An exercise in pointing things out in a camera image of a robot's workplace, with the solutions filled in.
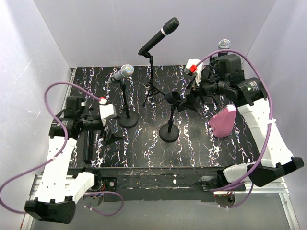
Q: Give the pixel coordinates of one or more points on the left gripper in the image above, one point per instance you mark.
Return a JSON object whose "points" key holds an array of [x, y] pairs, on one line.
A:
{"points": [[111, 138]]}

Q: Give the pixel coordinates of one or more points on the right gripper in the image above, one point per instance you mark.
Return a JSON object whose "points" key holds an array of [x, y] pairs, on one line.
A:
{"points": [[193, 90]]}

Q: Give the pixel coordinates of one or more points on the round base stand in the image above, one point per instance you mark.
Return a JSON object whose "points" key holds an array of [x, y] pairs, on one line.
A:
{"points": [[129, 118], [169, 132]]}

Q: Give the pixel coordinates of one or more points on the silver mesh microphone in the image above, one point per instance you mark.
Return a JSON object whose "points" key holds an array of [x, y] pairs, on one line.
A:
{"points": [[88, 147], [224, 44], [125, 71]]}

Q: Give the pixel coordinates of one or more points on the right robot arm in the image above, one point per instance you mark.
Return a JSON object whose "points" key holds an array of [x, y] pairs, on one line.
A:
{"points": [[224, 76]]}

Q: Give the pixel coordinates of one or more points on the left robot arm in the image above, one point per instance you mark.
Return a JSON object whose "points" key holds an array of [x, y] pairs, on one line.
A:
{"points": [[56, 197]]}

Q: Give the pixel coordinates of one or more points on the tall black foam microphone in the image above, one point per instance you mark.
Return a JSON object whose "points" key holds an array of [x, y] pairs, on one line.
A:
{"points": [[168, 28]]}

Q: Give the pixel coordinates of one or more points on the pink wedge block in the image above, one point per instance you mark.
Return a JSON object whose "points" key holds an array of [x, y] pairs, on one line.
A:
{"points": [[222, 123]]}

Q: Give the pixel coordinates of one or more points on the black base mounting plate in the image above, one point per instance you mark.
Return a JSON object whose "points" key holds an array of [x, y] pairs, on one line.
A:
{"points": [[154, 183]]}

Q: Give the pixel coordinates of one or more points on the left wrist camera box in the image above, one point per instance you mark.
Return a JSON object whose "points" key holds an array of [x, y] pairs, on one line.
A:
{"points": [[106, 110]]}

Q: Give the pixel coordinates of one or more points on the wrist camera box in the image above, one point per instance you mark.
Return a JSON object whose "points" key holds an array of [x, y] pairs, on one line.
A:
{"points": [[106, 110], [194, 68]]}

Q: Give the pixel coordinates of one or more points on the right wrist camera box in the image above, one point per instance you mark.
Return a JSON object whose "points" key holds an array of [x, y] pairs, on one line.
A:
{"points": [[194, 68]]}

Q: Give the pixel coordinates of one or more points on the right shock mount stand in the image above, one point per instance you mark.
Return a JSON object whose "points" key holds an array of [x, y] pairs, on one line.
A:
{"points": [[212, 62]]}

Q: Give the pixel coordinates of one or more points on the aluminium frame rail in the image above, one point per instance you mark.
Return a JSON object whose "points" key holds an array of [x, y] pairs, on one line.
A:
{"points": [[276, 187]]}

